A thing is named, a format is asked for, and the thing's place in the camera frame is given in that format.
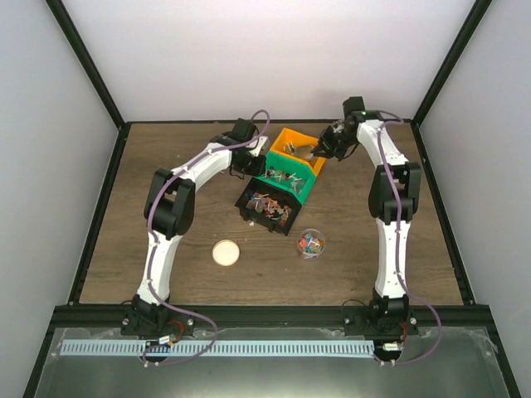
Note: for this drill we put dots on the clear plastic jar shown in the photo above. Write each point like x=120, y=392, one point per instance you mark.
x=310, y=244

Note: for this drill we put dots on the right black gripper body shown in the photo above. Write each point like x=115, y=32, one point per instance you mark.
x=332, y=146

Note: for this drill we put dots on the black candy bin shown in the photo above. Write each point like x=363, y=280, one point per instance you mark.
x=266, y=205

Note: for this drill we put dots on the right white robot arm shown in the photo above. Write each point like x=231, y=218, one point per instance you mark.
x=393, y=199

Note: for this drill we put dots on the metal scoop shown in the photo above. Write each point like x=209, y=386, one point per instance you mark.
x=305, y=152

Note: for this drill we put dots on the light blue slotted rail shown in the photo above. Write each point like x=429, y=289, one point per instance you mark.
x=234, y=348

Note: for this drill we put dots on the black front frame beam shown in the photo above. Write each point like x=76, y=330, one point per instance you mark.
x=122, y=316

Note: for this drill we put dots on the cream jar lid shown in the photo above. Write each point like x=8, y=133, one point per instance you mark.
x=226, y=253

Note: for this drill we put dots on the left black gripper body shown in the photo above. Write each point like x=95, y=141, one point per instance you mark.
x=247, y=167

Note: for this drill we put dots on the orange candy bin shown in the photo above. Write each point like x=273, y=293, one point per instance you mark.
x=286, y=142

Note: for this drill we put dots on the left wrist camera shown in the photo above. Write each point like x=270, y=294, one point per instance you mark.
x=261, y=144

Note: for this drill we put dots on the green candy bin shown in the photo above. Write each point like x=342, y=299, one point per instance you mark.
x=288, y=175

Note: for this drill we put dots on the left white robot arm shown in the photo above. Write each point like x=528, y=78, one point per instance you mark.
x=170, y=208

